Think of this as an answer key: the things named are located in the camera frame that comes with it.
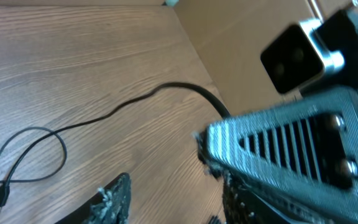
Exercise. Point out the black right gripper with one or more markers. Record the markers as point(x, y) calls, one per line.
point(306, 150)

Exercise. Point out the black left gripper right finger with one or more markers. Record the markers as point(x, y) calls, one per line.
point(243, 204)

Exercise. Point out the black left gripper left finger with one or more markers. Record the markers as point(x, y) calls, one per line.
point(110, 205)

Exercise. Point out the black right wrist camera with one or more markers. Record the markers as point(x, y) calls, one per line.
point(299, 57)

